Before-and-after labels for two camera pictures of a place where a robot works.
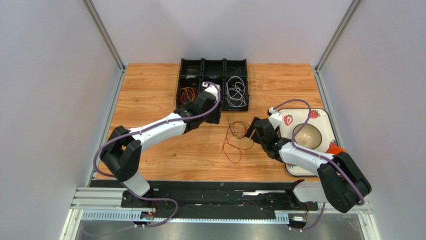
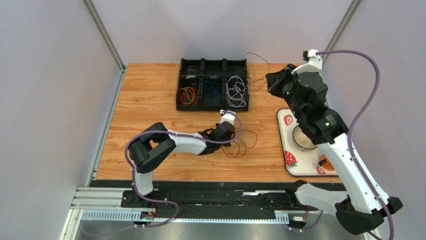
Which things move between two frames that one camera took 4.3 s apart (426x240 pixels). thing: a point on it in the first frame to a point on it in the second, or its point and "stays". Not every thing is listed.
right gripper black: x=257 y=130 to x=275 y=84
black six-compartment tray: x=230 y=74 stays
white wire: x=235 y=89 stays
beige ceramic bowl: x=309 y=137 stays
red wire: x=188 y=94 stays
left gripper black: x=216 y=115 to x=227 y=144
